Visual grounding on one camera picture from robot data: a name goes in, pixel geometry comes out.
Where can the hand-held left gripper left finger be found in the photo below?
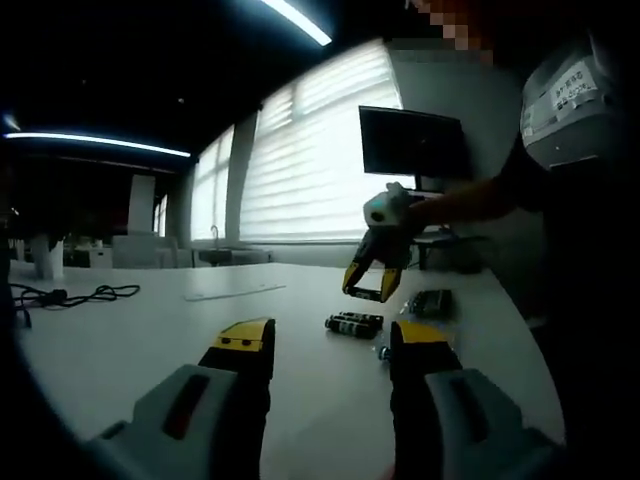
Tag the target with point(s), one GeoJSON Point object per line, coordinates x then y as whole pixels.
{"type": "Point", "coordinates": [225, 410]}

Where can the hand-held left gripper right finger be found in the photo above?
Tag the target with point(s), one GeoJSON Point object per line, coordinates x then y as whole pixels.
{"type": "Point", "coordinates": [425, 415]}

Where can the long curved ceiling light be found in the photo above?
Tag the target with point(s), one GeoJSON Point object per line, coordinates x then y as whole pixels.
{"type": "Point", "coordinates": [300, 20]}

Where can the small dark component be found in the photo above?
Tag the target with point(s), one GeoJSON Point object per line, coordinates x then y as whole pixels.
{"type": "Point", "coordinates": [431, 302]}

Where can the clear plastic box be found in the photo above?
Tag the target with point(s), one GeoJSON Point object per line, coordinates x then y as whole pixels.
{"type": "Point", "coordinates": [450, 330]}

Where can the potted green plant white pot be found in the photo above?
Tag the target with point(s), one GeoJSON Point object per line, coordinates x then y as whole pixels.
{"type": "Point", "coordinates": [47, 257]}

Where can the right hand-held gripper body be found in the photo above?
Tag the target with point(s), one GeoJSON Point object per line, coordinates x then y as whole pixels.
{"type": "Point", "coordinates": [395, 215]}

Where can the straight ceiling light strip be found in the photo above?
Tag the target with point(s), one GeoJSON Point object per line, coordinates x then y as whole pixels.
{"type": "Point", "coordinates": [100, 142]}

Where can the small dark side desk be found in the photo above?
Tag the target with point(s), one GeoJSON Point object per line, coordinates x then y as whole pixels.
{"type": "Point", "coordinates": [450, 245]}

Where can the wide window with white blind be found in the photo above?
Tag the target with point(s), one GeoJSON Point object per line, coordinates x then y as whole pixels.
{"type": "Point", "coordinates": [310, 165]}

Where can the dark sink counter with faucet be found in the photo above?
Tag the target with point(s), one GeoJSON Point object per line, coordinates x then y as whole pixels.
{"type": "Point", "coordinates": [235, 255]}

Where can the person's torso in dark shirt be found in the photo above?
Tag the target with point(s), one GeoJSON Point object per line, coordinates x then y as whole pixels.
{"type": "Point", "coordinates": [590, 280]}

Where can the white chest-worn device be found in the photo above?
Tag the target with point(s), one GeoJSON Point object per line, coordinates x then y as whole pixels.
{"type": "Point", "coordinates": [565, 105]}

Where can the narrow window with white blind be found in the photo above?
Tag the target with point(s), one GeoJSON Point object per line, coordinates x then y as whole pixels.
{"type": "Point", "coordinates": [212, 195]}

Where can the black wall monitor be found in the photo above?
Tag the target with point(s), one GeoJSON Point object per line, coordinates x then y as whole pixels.
{"type": "Point", "coordinates": [415, 142]}

